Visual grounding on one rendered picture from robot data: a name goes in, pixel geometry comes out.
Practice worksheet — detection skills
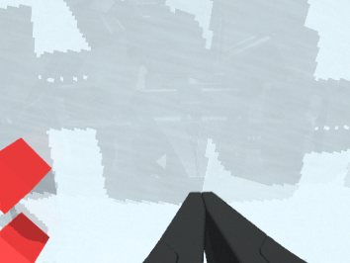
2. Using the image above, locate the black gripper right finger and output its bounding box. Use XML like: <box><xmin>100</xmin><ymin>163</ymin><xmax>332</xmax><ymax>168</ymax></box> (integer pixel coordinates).
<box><xmin>202</xmin><ymin>192</ymin><xmax>307</xmax><ymax>263</ymax></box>

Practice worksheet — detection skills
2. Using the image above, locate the red square block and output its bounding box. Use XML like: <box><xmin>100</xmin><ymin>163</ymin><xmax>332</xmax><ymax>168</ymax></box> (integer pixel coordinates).
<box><xmin>0</xmin><ymin>214</ymin><xmax>50</xmax><ymax>263</ymax></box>
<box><xmin>0</xmin><ymin>138</ymin><xmax>51</xmax><ymax>215</ymax></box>

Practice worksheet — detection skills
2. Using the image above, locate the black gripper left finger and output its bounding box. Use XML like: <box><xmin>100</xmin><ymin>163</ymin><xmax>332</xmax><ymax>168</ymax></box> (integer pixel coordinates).
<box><xmin>142</xmin><ymin>192</ymin><xmax>206</xmax><ymax>263</ymax></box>

